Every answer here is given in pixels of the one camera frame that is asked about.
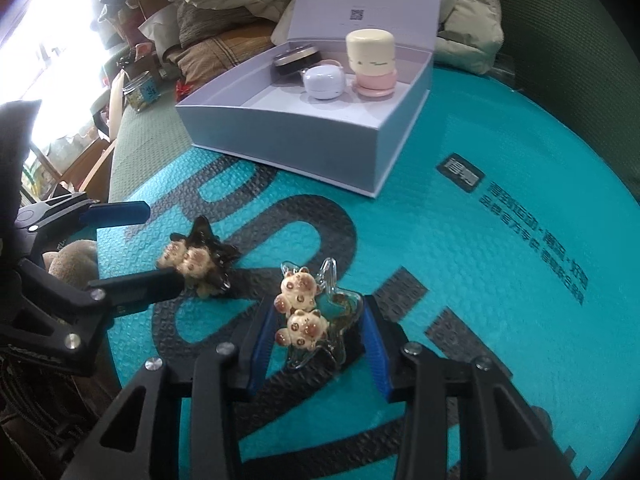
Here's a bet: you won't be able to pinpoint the pile of clothes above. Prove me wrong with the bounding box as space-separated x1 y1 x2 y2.
97 0 181 52

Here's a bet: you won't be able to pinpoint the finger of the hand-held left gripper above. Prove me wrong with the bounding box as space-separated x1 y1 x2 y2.
15 191 152 257
20 259 186 347

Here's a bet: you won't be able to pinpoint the teal bubble mailer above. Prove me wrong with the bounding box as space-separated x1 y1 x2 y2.
95 62 640 480

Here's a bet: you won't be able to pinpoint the beige duvet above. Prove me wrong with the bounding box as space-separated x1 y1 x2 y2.
97 0 504 67

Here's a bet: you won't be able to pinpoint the white dome compact case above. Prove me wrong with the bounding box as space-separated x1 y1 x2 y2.
300 62 347 101

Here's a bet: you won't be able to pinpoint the white hinged gift box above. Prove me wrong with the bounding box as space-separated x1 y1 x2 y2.
175 0 446 199

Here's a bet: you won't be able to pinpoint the black star bear hair clip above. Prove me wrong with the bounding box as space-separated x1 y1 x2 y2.
157 216 241 301

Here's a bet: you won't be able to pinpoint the black lid glass jar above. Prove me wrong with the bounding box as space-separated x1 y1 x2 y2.
272 42 321 82

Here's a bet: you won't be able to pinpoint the black cable bundle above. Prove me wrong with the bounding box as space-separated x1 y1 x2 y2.
0 355 121 480

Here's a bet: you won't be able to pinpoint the brown striped pillow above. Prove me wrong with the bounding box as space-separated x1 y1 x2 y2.
177 22 286 84

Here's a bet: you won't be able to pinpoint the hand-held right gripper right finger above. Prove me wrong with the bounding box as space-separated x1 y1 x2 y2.
361 295 594 480

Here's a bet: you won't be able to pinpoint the glass jar colourful label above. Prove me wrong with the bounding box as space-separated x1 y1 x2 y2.
121 71 161 111

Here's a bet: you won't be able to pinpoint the cream bottle with pink lid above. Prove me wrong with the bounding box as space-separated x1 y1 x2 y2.
346 29 400 99

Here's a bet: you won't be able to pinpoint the grey-brown ribbed pillow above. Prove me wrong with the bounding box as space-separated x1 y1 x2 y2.
175 0 271 49

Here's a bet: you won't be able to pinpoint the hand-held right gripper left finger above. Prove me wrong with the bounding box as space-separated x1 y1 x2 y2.
62 304 279 480

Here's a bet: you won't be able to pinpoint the clear star bear hair clip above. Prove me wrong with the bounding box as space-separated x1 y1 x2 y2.
272 257 364 374

